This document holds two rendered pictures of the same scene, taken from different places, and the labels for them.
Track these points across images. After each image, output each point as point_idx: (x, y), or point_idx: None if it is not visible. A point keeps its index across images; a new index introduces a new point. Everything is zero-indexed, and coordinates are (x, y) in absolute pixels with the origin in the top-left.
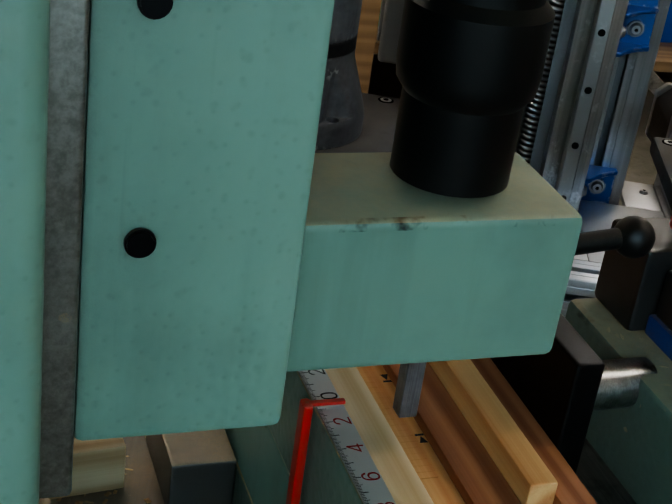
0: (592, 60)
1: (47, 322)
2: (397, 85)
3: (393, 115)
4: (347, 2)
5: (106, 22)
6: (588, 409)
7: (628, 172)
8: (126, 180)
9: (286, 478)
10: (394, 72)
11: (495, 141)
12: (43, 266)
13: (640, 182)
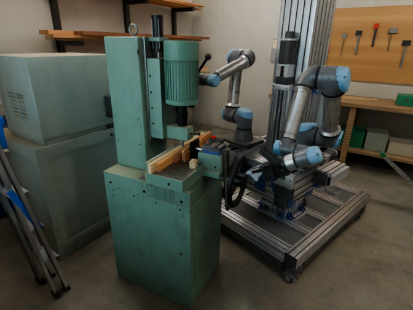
0: (279, 135)
1: (148, 127)
2: (362, 161)
3: (258, 141)
4: (246, 123)
5: (150, 109)
6: (191, 147)
7: (409, 187)
8: (152, 119)
9: None
10: (364, 158)
11: (180, 122)
12: (144, 122)
13: (410, 190)
